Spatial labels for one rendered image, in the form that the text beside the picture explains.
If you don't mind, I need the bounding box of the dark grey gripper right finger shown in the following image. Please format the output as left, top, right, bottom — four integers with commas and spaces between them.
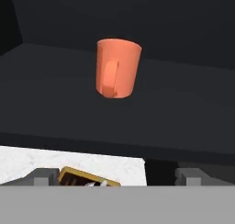
174, 167, 232, 186

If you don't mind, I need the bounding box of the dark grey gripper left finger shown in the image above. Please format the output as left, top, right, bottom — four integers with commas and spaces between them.
6, 167, 61, 186

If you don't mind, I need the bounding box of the gold-rimmed dark tray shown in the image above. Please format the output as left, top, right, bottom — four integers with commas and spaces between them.
57, 165, 121, 187

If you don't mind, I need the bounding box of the white kettle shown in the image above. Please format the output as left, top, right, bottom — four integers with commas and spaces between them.
84, 179, 109, 187

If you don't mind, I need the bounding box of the dark cabinet interior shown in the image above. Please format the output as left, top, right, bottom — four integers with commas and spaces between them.
0, 0, 235, 166

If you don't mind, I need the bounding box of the orange mug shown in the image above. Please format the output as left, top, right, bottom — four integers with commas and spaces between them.
95, 38, 142, 100

